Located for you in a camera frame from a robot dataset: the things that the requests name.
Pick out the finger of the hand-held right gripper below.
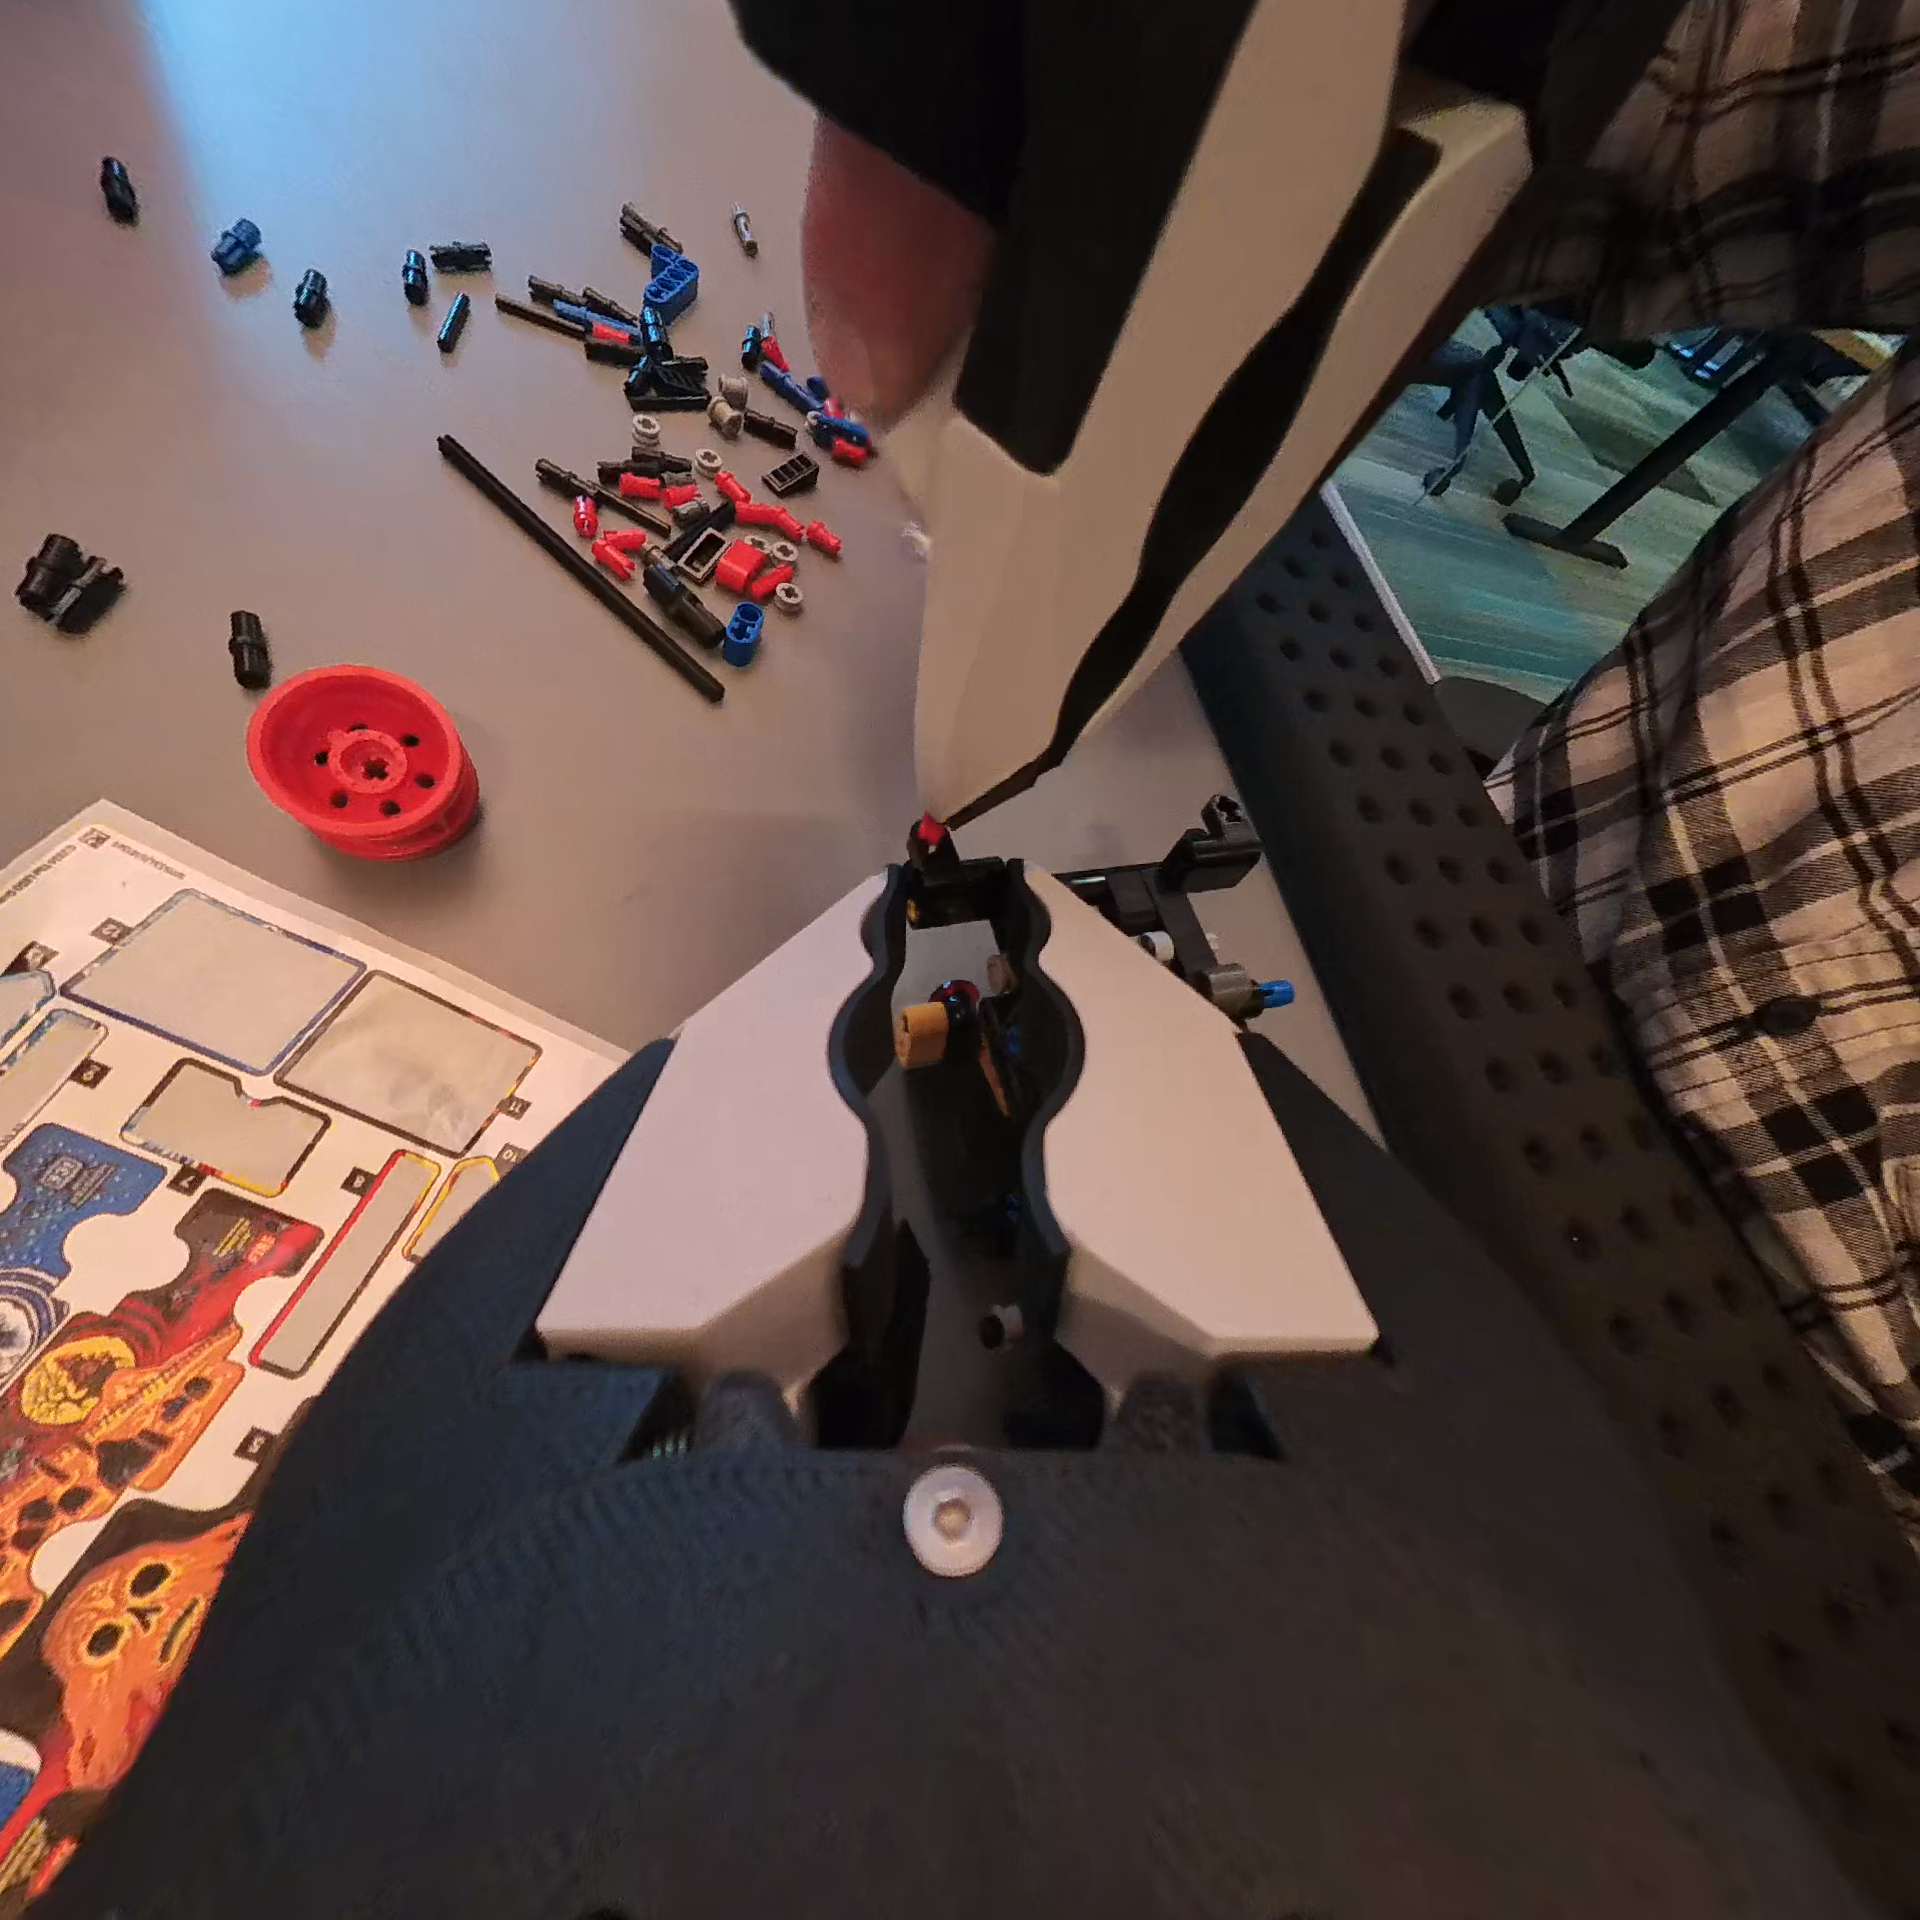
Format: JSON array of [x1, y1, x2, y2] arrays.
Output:
[[911, 0, 1419, 834], [1072, 82, 1536, 768]]

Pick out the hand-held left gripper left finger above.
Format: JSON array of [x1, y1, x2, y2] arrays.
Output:
[[533, 866, 932, 1450]]

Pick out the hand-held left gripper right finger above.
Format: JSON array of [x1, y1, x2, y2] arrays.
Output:
[[996, 862, 1382, 1450]]

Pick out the black toy vehicle chassis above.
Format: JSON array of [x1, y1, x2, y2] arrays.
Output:
[[883, 794, 1296, 1353]]

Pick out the person's right forearm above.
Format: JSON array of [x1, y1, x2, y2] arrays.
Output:
[[1499, 0, 1920, 341]]

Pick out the black desk leg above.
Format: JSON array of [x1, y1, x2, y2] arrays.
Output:
[[1505, 337, 1862, 571]]

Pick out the person's right hand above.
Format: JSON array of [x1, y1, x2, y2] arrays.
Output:
[[801, 113, 1000, 440]]

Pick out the black rolling chair base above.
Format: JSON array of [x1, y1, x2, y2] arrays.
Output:
[[1415, 306, 1583, 504]]

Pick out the black perforated board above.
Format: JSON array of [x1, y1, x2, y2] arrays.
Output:
[[1184, 494, 1920, 1920]]

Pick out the long black axle rod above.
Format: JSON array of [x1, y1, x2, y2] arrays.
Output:
[[437, 435, 726, 704]]

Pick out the red toy wheel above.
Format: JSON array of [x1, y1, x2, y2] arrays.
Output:
[[243, 665, 481, 862]]

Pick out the colourful sticker sheet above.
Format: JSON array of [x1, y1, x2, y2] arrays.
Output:
[[0, 803, 631, 1914]]

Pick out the person in plaid shirt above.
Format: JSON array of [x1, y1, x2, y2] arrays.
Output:
[[1484, 352, 1920, 1548]]

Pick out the scattered black connector pins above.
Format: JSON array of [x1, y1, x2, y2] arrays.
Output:
[[96, 157, 494, 691]]

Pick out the black toy hub piece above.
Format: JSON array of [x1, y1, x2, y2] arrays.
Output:
[[13, 532, 125, 633]]

